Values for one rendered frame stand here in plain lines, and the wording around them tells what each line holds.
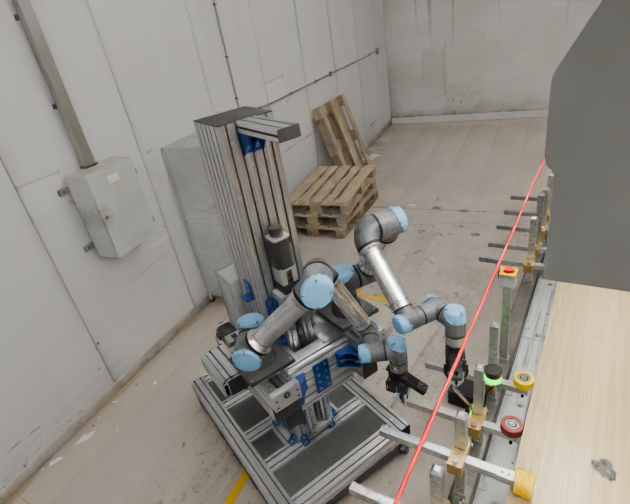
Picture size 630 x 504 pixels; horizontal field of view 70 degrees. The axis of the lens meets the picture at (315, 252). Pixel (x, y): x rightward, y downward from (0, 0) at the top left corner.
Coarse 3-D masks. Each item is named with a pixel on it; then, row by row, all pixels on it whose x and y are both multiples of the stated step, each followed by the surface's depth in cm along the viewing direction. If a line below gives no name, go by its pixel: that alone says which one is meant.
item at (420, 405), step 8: (408, 400) 188; (416, 400) 188; (416, 408) 187; (424, 408) 184; (432, 408) 183; (440, 408) 182; (440, 416) 182; (448, 416) 179; (488, 424) 172; (496, 424) 172; (488, 432) 172; (496, 432) 170; (512, 440) 167
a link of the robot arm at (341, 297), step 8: (328, 264) 168; (336, 272) 175; (336, 280) 182; (336, 288) 175; (344, 288) 178; (336, 296) 177; (344, 296) 178; (352, 296) 182; (336, 304) 180; (344, 304) 179; (352, 304) 180; (344, 312) 181; (352, 312) 181; (360, 312) 182; (352, 320) 183; (360, 320) 183; (368, 320) 185; (360, 328) 184; (368, 328) 185; (376, 328) 188
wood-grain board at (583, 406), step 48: (576, 288) 229; (576, 336) 200; (624, 336) 195; (576, 384) 177; (624, 384) 174; (528, 432) 162; (576, 432) 159; (624, 432) 156; (576, 480) 145; (624, 480) 142
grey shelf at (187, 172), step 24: (192, 144) 360; (168, 168) 374; (192, 168) 363; (192, 192) 376; (192, 216) 391; (216, 216) 379; (192, 240) 407; (216, 240) 394; (216, 264) 409; (216, 288) 427
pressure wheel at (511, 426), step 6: (504, 420) 167; (510, 420) 167; (516, 420) 167; (504, 426) 165; (510, 426) 165; (516, 426) 165; (522, 426) 164; (504, 432) 165; (510, 432) 163; (516, 432) 162; (522, 432) 164
